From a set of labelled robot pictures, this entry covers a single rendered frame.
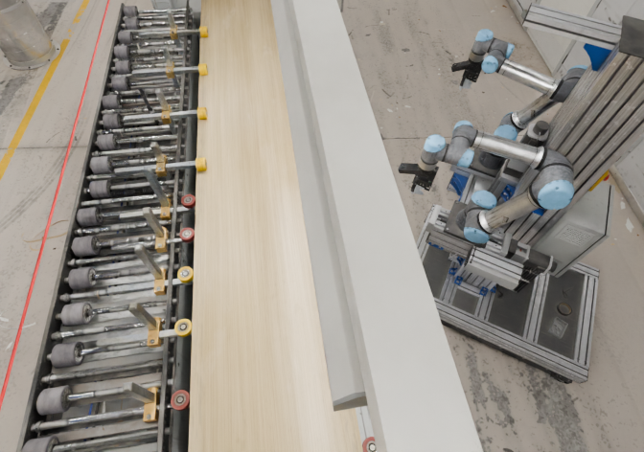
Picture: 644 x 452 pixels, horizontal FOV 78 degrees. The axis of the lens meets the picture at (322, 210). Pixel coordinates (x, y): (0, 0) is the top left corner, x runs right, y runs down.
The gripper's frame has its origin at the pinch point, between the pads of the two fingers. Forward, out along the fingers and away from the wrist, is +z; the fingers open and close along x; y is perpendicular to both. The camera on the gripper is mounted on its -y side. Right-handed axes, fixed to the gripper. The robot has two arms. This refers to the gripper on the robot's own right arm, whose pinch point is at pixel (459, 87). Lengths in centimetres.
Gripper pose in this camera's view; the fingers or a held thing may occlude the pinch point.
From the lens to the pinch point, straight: 251.9
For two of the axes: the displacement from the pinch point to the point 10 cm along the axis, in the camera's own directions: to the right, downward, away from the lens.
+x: 4.5, -7.4, 5.1
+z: -0.3, 5.6, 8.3
